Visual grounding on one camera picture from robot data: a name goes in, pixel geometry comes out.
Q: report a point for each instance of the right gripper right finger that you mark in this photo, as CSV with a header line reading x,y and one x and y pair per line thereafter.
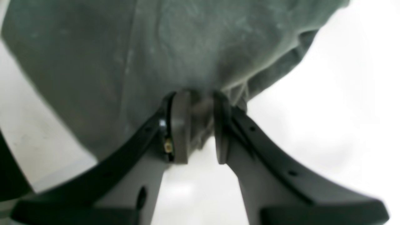
x,y
278,190

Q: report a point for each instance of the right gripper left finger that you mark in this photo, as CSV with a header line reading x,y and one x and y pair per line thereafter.
x,y
123,189

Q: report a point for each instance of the dark grey t-shirt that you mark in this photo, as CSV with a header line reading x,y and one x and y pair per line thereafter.
x,y
105,65

